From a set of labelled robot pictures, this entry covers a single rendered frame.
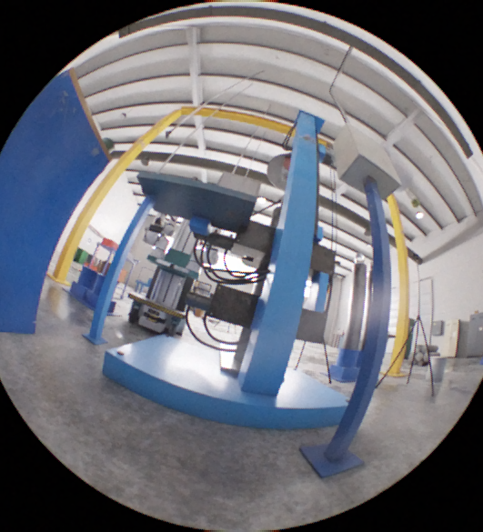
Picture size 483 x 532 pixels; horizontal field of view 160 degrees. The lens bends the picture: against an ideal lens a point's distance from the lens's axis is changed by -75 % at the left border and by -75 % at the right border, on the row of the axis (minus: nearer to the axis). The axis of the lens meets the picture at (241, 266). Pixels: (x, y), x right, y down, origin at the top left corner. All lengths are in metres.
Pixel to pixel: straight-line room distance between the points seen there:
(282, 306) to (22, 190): 1.18
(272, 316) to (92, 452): 0.81
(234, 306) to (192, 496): 0.89
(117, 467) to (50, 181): 0.91
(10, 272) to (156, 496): 0.81
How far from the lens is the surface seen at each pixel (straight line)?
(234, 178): 1.03
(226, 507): 0.51
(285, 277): 0.83
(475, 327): 10.47
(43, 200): 0.85
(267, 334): 0.78
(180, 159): 7.81
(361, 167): 0.92
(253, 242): 1.10
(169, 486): 0.51
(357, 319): 2.25
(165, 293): 2.21
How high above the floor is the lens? 0.44
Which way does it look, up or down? 18 degrees up
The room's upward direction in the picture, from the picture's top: 17 degrees clockwise
